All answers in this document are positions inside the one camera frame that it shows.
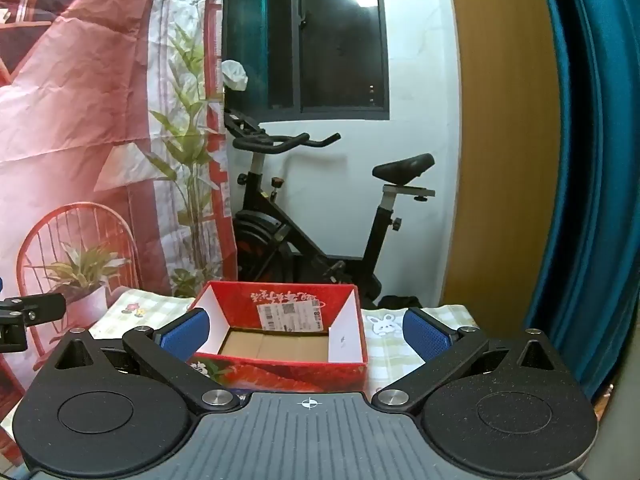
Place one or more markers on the white plastic bag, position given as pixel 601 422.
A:
pixel 235 75

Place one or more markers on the wooden door panel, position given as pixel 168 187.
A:
pixel 500 135

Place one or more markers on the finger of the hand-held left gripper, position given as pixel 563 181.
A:
pixel 35 307

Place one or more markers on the black exercise bike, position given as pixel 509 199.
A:
pixel 270 215

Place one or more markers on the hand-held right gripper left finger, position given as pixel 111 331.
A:
pixel 185 331

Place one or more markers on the red printed backdrop cloth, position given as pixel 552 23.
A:
pixel 75 110

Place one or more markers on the dark window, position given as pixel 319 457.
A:
pixel 340 35

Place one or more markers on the red cardboard box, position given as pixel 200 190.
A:
pixel 280 375

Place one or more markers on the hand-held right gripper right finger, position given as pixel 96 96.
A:
pixel 425 335

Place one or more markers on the teal curtain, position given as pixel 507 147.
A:
pixel 600 160

